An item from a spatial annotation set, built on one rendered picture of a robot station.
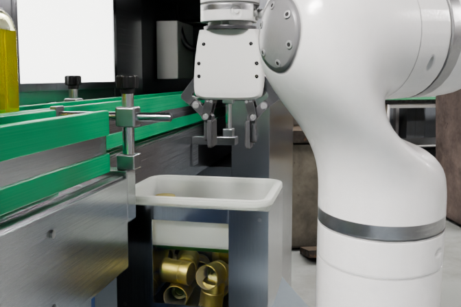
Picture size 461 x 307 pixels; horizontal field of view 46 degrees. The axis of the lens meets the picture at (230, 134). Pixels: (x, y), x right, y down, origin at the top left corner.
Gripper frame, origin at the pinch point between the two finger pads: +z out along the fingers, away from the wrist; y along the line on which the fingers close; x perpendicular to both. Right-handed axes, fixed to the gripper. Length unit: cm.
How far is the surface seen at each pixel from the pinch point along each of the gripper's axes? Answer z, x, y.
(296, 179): 66, -282, 11
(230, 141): 9, -53, 10
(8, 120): -4.0, 22.5, 21.0
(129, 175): 4.4, 10.5, 11.6
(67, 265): 10.5, 27.5, 11.8
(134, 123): -2.5, 10.3, 10.8
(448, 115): 30, -382, -102
